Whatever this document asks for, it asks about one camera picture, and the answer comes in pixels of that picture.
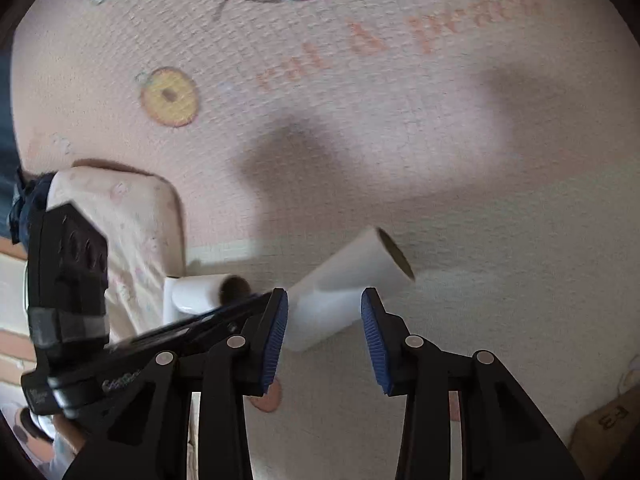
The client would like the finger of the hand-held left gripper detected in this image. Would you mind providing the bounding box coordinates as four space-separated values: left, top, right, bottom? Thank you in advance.
107 290 274 362

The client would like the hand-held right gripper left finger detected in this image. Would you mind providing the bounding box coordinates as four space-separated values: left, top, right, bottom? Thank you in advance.
62 288 289 480

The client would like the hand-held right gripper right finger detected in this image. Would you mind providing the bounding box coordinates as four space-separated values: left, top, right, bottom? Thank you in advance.
360 287 584 480

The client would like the white paper roll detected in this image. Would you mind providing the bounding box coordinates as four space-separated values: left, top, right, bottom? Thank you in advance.
282 226 416 352
164 274 252 328

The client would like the brown cardboard box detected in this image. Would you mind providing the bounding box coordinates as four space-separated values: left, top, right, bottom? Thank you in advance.
567 385 636 468

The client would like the cream printed pillow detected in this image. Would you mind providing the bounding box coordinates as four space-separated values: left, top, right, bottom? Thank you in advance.
47 160 187 346

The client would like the pink printed blanket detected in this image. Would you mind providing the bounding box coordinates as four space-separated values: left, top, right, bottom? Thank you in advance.
10 0 640 480

